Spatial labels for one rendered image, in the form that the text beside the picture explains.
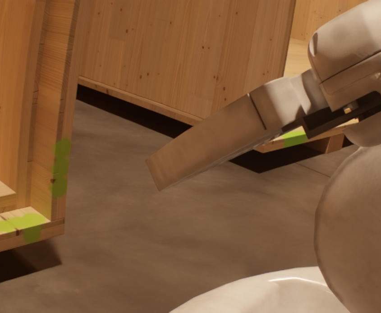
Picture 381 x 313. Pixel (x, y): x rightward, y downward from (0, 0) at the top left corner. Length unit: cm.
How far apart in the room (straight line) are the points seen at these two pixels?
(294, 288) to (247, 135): 49
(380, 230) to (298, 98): 17
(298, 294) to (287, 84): 51
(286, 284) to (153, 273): 71
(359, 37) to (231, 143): 9
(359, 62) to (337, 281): 25
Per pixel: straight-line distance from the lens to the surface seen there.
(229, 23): 226
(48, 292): 127
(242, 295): 68
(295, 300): 73
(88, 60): 286
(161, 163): 32
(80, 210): 168
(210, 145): 28
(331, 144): 276
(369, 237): 41
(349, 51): 22
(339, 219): 42
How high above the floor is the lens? 71
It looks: 18 degrees down
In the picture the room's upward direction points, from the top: 10 degrees clockwise
